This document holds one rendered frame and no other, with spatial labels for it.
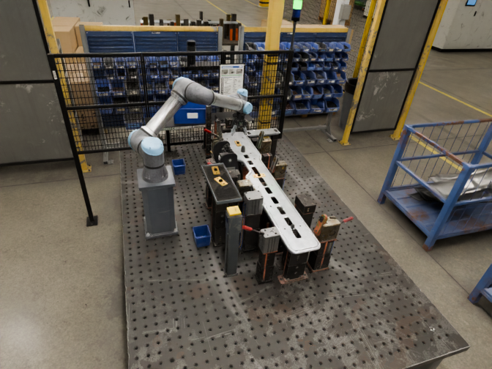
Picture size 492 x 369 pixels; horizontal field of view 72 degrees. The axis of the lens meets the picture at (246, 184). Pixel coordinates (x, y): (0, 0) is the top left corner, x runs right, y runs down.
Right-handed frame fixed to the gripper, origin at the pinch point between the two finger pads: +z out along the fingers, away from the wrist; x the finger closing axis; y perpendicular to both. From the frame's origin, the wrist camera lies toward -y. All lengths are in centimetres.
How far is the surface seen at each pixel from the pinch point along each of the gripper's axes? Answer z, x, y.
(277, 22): -68, 48, -59
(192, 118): 1.1, -27.7, -35.5
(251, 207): 2, -19, 83
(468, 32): 50, 937, -613
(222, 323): 37, -47, 127
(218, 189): -8, -37, 77
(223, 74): -28, 3, -55
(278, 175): 11.7, 16.5, 43.3
